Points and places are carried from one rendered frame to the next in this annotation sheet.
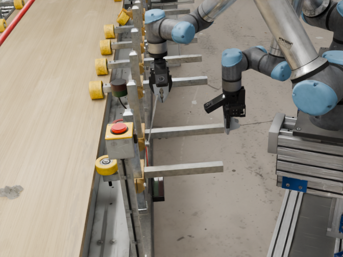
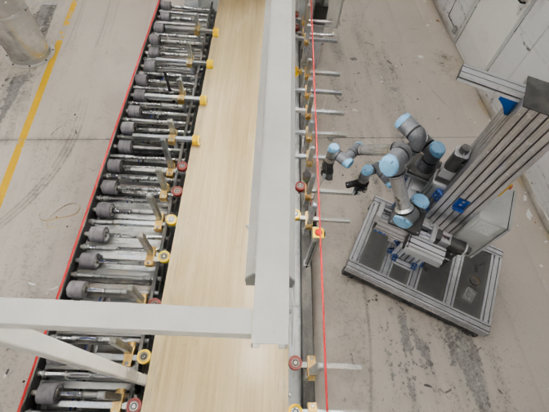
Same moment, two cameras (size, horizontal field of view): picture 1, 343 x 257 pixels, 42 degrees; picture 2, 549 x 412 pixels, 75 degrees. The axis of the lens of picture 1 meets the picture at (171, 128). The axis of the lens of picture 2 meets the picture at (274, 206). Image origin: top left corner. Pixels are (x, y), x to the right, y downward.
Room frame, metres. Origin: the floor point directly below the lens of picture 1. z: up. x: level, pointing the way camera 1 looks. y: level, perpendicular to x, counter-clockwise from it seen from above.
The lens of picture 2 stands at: (0.01, 0.50, 3.16)
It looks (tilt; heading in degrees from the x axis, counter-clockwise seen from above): 59 degrees down; 356
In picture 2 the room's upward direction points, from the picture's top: 7 degrees clockwise
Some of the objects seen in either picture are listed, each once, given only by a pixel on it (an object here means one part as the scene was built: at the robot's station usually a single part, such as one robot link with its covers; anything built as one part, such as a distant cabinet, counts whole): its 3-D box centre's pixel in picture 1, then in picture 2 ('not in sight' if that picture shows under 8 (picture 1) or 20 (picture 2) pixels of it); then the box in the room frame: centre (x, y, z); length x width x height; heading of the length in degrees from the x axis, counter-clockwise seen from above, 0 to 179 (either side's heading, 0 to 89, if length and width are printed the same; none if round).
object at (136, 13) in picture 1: (140, 50); (307, 116); (2.24, 0.13, 0.92); 0.03 x 0.03 x 0.48; 0
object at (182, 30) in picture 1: (180, 29); (345, 158); (1.51, -0.06, 1.28); 0.11 x 0.11 x 0.08; 48
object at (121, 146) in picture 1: (121, 142); (317, 235); (0.98, 0.14, 1.18); 0.07 x 0.07 x 0.08; 0
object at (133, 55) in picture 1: (139, 101); (308, 165); (1.74, 0.13, 0.89); 0.03 x 0.03 x 0.48; 0
